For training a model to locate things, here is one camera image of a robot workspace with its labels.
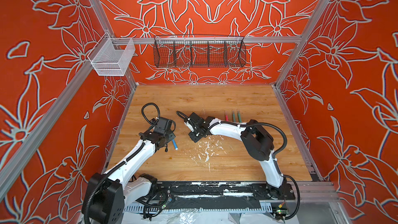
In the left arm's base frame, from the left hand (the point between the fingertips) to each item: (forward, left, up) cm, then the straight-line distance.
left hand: (169, 134), depth 85 cm
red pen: (+17, -34, -7) cm, 39 cm away
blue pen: (-3, -3, -7) cm, 8 cm away
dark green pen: (+18, -39, -7) cm, 44 cm away
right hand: (+4, -12, -7) cm, 14 cm away
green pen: (+18, -43, -7) cm, 47 cm away
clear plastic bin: (+38, +40, +23) cm, 60 cm away
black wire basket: (+48, -14, +23) cm, 55 cm away
